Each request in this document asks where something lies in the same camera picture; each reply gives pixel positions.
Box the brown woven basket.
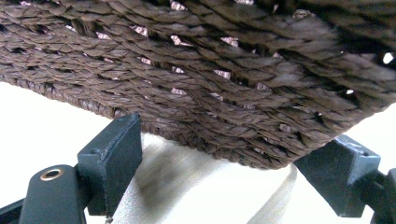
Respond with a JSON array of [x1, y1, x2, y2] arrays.
[[0, 0, 396, 171]]

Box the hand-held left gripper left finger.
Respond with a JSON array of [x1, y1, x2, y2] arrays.
[[77, 112, 143, 217]]

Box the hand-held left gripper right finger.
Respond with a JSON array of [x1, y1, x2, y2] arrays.
[[293, 133, 382, 218]]

